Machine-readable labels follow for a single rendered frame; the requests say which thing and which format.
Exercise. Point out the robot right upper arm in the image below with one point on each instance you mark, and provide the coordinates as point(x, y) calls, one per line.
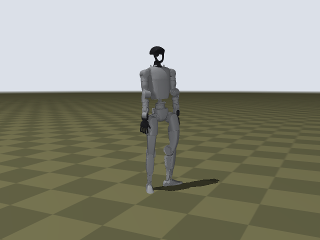
point(144, 75)

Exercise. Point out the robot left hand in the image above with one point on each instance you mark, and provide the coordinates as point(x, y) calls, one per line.
point(178, 113)

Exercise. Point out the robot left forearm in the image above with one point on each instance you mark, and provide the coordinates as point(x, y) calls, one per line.
point(175, 103)

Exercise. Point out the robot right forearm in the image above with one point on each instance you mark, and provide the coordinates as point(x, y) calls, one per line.
point(145, 105)

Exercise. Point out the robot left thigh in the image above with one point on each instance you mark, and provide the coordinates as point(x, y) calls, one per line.
point(173, 133)

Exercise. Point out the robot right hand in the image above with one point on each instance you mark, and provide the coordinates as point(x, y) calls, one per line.
point(144, 124)

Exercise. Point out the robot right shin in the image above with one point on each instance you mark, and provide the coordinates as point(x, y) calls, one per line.
point(149, 164)

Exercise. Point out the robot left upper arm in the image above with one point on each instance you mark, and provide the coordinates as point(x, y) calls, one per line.
point(173, 90)

